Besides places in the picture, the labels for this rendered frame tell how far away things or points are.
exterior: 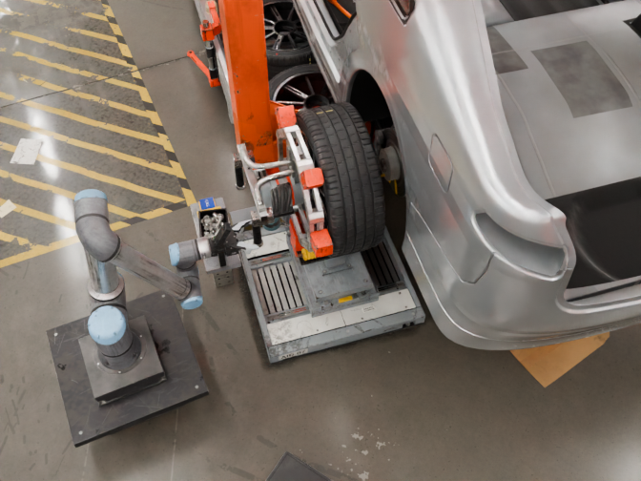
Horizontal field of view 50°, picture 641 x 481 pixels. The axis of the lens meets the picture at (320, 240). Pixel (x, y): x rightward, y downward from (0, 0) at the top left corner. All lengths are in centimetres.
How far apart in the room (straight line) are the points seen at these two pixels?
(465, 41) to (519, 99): 100
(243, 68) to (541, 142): 135
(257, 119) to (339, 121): 59
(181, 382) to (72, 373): 50
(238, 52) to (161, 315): 128
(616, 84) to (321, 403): 204
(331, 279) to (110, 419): 124
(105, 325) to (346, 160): 120
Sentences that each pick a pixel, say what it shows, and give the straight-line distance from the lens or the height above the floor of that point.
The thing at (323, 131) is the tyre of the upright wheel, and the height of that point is 117.
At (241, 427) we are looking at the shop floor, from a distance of 343.
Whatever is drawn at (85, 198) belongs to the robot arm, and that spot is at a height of 125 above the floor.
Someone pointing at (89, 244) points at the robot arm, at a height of 119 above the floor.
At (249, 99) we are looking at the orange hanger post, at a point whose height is 100.
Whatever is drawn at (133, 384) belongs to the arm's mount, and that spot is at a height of 38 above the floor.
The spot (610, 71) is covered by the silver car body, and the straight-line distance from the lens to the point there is 361.
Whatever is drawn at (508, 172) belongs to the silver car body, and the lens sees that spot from 213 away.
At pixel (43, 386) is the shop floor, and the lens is 374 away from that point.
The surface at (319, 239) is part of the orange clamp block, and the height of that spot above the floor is 88.
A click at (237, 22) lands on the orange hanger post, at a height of 142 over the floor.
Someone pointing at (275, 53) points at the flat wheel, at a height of 50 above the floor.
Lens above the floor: 318
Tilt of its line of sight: 54 degrees down
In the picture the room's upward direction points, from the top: 1 degrees clockwise
